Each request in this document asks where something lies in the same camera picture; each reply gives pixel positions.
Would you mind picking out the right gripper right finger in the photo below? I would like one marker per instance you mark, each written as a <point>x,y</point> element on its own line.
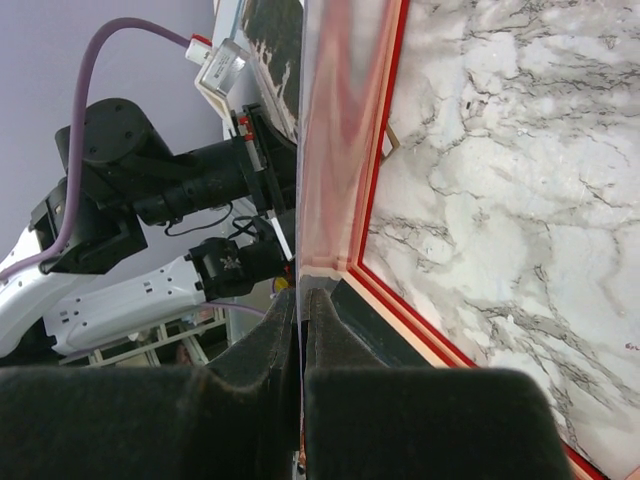
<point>366,420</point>

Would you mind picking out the clear acrylic frame sheet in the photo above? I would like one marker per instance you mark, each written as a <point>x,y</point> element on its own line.
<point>350,52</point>

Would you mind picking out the red wooden picture frame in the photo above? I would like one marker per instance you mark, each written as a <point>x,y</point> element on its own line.
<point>502,227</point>

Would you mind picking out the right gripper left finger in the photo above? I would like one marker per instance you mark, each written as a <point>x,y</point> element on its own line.
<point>234,418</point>

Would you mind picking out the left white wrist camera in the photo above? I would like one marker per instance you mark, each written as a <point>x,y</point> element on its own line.
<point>220,67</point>

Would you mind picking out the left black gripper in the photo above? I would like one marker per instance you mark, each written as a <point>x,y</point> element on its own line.
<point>268,162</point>

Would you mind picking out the landscape photo print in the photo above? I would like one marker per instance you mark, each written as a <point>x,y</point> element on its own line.
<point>270,31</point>

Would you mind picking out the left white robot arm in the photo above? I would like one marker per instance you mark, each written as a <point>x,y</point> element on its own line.
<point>131,180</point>

